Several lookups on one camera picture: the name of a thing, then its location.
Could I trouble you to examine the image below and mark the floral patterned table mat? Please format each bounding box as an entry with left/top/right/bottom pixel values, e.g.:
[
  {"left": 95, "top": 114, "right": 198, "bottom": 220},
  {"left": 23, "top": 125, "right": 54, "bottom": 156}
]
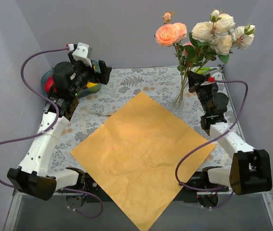
[{"left": 30, "top": 66, "right": 252, "bottom": 174}]

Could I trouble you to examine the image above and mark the black green product box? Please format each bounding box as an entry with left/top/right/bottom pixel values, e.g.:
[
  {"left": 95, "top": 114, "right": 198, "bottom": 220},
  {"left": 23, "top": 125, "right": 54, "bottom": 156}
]
[{"left": 194, "top": 67, "right": 214, "bottom": 75}]

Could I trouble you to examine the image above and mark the white rose stem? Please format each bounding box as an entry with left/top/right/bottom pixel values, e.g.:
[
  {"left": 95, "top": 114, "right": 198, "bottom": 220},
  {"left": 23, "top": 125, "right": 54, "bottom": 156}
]
[{"left": 212, "top": 24, "right": 256, "bottom": 64}]

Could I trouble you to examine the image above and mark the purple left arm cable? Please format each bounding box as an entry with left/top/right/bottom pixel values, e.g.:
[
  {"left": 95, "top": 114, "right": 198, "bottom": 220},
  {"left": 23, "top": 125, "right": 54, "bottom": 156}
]
[{"left": 0, "top": 44, "right": 103, "bottom": 219}]

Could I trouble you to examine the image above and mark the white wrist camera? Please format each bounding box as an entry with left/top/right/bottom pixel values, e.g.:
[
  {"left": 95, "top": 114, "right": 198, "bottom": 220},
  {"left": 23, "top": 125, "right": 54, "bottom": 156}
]
[
  {"left": 66, "top": 42, "right": 92, "bottom": 67},
  {"left": 201, "top": 67, "right": 223, "bottom": 86}
]

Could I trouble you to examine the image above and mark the clear glass vase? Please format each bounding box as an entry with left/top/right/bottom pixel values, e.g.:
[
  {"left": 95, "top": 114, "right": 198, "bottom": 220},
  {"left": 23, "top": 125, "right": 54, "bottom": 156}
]
[{"left": 172, "top": 85, "right": 186, "bottom": 111}]

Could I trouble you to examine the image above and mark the yellow lemon front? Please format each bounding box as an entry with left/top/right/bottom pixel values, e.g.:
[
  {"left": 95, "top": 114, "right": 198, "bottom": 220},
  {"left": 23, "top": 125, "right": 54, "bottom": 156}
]
[{"left": 86, "top": 82, "right": 100, "bottom": 91}]

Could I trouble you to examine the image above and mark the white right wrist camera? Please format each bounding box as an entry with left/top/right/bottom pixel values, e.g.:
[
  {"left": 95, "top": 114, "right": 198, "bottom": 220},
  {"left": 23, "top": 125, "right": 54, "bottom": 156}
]
[{"left": 201, "top": 67, "right": 223, "bottom": 86}]

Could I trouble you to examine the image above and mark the red apple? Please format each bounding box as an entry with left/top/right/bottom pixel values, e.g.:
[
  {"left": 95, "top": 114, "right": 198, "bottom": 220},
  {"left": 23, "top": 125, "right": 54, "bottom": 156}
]
[{"left": 44, "top": 75, "right": 55, "bottom": 95}]

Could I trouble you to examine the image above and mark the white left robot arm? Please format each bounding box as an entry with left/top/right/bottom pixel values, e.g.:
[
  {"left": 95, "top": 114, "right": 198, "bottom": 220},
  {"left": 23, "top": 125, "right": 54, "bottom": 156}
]
[{"left": 7, "top": 60, "right": 112, "bottom": 201}]

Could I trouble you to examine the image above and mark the cream printed ribbon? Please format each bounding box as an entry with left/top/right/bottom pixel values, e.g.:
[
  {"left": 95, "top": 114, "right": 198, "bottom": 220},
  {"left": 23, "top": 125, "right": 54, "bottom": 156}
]
[{"left": 78, "top": 106, "right": 114, "bottom": 135}]

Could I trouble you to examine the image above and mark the teal plastic fruit bowl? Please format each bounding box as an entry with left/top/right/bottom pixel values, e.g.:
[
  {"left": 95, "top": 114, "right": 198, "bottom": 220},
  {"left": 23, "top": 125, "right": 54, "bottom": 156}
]
[{"left": 41, "top": 60, "right": 101, "bottom": 99}]

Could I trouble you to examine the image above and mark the green leafy stem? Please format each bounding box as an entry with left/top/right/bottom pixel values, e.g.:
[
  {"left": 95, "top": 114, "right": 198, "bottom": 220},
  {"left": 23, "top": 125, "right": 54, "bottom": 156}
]
[{"left": 186, "top": 9, "right": 236, "bottom": 73}]

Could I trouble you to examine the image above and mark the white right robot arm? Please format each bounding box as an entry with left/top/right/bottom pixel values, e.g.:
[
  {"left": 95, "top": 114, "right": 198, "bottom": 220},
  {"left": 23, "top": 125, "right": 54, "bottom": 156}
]
[{"left": 187, "top": 71, "right": 272, "bottom": 195}]

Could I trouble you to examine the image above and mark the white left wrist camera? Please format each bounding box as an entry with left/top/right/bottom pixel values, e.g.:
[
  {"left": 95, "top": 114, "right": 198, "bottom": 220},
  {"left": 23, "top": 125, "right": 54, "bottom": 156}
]
[{"left": 66, "top": 42, "right": 92, "bottom": 67}]

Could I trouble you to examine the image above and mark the orange wrapping paper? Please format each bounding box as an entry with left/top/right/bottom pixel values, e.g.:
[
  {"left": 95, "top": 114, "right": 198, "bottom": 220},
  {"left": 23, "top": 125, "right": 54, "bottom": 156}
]
[{"left": 71, "top": 92, "right": 215, "bottom": 231}]

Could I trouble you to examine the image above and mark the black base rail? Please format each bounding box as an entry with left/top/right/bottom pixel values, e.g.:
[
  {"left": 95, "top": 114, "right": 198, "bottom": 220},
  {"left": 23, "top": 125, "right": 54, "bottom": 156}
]
[{"left": 13, "top": 168, "right": 273, "bottom": 203}]

